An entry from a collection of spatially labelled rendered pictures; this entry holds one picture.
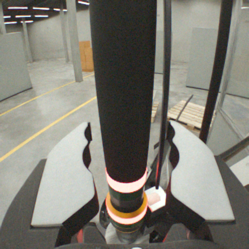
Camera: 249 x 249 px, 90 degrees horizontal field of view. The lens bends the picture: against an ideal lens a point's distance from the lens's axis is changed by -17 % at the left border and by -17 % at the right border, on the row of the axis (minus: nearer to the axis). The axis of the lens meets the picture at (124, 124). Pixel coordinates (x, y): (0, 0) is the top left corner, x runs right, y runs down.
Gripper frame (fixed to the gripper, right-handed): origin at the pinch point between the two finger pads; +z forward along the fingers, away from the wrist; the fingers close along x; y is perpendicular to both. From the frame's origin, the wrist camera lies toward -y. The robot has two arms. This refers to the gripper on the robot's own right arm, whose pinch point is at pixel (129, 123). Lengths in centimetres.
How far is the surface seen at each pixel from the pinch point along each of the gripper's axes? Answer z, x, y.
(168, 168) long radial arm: 27.0, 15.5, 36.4
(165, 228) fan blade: -1.2, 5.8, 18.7
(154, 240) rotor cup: 0.7, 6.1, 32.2
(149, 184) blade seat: 13.5, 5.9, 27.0
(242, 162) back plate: 17.5, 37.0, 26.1
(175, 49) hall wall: 1151, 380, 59
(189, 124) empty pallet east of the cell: 220, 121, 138
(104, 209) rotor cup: 9.0, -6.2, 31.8
